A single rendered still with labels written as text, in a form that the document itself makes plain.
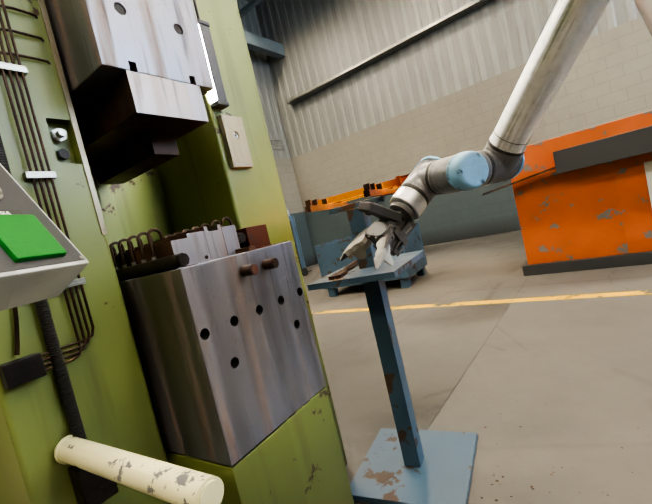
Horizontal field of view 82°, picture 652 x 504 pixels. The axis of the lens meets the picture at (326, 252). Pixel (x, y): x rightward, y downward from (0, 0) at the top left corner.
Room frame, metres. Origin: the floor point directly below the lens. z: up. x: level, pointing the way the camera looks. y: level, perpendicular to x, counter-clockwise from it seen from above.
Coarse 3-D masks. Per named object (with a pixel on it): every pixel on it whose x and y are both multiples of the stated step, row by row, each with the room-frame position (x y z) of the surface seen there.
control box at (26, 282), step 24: (0, 168) 0.58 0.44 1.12; (0, 192) 0.53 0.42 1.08; (24, 192) 0.58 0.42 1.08; (0, 264) 0.45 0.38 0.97; (24, 264) 0.47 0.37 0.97; (48, 264) 0.50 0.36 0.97; (72, 264) 0.54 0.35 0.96; (0, 288) 0.45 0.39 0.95; (24, 288) 0.49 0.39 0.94; (48, 288) 0.54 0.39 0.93
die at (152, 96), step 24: (96, 96) 0.93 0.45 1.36; (120, 96) 0.88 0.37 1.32; (144, 96) 0.88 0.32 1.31; (168, 96) 0.93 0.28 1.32; (192, 96) 0.99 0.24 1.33; (96, 120) 0.95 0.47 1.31; (120, 120) 0.89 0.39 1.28; (144, 120) 0.91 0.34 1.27; (168, 120) 0.94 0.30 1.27; (192, 120) 0.98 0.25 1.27; (96, 144) 0.99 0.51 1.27; (120, 144) 1.03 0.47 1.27
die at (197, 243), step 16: (160, 240) 1.04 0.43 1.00; (176, 240) 0.87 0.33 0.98; (192, 240) 0.90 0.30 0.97; (208, 240) 0.94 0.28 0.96; (224, 240) 0.98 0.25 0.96; (128, 256) 0.96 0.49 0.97; (144, 256) 0.92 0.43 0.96; (160, 256) 0.89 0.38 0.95; (192, 256) 0.89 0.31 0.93; (208, 256) 0.93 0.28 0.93; (224, 256) 0.97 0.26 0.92; (160, 272) 0.90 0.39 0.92
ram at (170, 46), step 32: (64, 0) 0.86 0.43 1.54; (96, 0) 0.83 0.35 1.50; (128, 0) 0.90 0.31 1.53; (160, 0) 0.97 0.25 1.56; (64, 32) 0.88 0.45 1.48; (96, 32) 0.82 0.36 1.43; (128, 32) 0.88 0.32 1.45; (160, 32) 0.95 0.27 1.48; (192, 32) 1.04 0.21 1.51; (64, 64) 0.90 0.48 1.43; (96, 64) 0.83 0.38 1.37; (128, 64) 0.86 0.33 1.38; (160, 64) 0.93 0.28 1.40; (192, 64) 1.01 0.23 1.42
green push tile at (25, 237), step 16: (0, 224) 0.48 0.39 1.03; (16, 224) 0.50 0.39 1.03; (32, 224) 0.53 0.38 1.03; (0, 240) 0.47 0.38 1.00; (16, 240) 0.48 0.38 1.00; (32, 240) 0.50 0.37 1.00; (48, 240) 0.53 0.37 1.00; (16, 256) 0.47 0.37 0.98; (32, 256) 0.49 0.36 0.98; (48, 256) 0.51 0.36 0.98
